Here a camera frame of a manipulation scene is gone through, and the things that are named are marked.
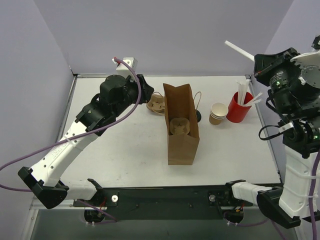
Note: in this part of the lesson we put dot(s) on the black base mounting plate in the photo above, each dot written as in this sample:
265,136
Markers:
203,202

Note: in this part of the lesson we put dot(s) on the brown paper bag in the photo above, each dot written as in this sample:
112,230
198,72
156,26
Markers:
179,102

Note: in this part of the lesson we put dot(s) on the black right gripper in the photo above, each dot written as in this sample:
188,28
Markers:
265,65

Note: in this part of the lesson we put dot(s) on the stack of black lids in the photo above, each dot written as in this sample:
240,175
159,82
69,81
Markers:
199,116

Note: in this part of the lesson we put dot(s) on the red plastic cup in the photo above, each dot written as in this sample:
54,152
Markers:
236,112

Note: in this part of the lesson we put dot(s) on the white wrapped straws bundle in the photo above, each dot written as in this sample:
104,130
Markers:
243,86

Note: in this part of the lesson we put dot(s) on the brown pulp cup carrier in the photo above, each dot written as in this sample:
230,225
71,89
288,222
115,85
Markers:
179,125
157,103

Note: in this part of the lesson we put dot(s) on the stack of paper cups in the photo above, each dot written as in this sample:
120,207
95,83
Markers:
218,112

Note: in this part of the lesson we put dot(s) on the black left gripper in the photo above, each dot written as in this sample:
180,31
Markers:
143,89

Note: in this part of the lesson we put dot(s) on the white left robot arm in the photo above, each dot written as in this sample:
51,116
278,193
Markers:
44,177

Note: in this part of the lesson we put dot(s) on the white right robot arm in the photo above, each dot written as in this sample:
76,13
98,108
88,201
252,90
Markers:
295,201

